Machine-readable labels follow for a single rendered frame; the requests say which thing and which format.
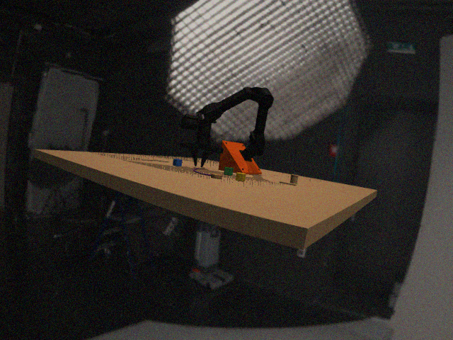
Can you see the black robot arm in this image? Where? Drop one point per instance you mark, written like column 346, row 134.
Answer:
column 214, row 110

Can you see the green block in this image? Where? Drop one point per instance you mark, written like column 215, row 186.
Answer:
column 228, row 171

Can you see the small yellow block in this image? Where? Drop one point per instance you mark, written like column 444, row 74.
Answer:
column 240, row 176

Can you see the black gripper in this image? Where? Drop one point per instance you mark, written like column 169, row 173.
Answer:
column 202, row 140

